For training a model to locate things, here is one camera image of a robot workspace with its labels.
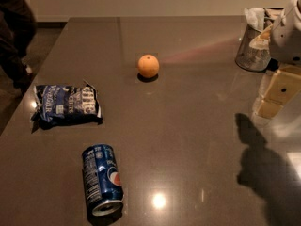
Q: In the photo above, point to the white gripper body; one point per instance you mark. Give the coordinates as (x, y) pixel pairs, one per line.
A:
(287, 38)

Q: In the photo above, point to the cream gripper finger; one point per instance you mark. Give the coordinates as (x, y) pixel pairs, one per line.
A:
(261, 42)
(276, 90)

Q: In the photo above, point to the blue pepsi can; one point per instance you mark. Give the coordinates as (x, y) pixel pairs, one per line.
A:
(102, 184)

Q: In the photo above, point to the white crumpled napkin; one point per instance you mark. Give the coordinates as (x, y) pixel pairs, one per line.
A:
(255, 18)

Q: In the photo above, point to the wooden tray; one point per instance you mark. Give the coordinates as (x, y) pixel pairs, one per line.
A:
(272, 15)

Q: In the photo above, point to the orange fruit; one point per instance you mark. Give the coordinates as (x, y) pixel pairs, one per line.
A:
(148, 66)

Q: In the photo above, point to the blue chips bag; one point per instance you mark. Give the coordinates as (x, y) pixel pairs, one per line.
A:
(61, 105)

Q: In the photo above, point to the person in dark clothes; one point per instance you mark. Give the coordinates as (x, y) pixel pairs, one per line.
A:
(17, 30)

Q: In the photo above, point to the wire mesh cup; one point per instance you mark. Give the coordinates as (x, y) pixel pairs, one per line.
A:
(250, 59)

